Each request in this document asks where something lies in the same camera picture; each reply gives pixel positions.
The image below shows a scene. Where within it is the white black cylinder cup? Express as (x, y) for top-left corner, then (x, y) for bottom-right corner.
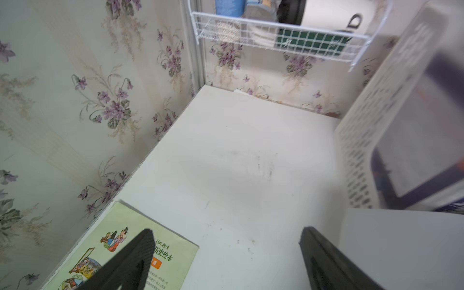
(277, 0), (377, 34)

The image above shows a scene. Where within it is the white wire wall basket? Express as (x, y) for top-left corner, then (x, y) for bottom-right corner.
(187, 1), (393, 71)

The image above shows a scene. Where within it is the science encyclopedia book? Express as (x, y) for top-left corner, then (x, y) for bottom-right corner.
(371, 50), (464, 215)

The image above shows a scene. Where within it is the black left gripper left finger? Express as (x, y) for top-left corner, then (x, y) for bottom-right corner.
(77, 228), (156, 290)

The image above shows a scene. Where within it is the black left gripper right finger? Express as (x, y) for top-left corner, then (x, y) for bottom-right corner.
(299, 227), (383, 290)

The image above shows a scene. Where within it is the white plastic file organizer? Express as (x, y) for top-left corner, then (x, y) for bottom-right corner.
(335, 1), (464, 210)

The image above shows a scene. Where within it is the white insulated delivery bag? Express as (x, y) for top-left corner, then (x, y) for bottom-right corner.
(338, 209), (464, 290)

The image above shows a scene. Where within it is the green history picture book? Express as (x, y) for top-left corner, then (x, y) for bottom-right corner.
(45, 203), (199, 290)

